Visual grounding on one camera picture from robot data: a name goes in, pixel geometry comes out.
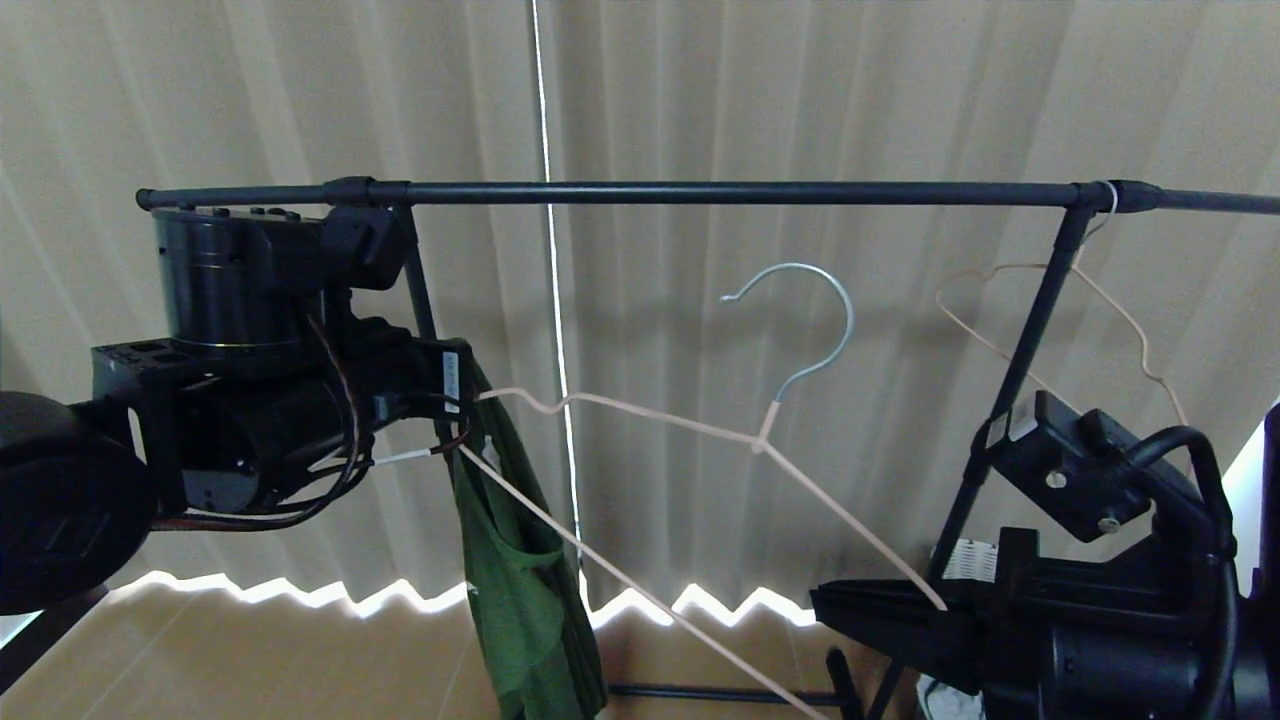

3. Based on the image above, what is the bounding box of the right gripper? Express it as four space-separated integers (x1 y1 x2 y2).
975 527 1251 720

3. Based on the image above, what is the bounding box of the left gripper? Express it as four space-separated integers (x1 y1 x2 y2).
180 318 477 514

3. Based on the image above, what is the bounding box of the green long-sleeved shirt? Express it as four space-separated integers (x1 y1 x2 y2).
445 360 609 720

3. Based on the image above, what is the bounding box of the pink clothes hanger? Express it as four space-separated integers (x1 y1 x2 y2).
935 205 1191 429
455 263 951 720

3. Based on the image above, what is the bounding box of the white laundry basket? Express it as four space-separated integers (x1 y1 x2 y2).
940 538 1003 585

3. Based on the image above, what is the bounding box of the black clothes rack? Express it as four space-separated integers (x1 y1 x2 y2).
135 177 1280 720

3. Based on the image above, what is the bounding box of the pale grey garment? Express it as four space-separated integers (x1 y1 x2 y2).
915 675 986 720

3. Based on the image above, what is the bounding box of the beige curtain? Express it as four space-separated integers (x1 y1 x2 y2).
0 0 1280 626

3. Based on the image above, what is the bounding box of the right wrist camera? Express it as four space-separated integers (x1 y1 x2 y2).
985 390 1211 561

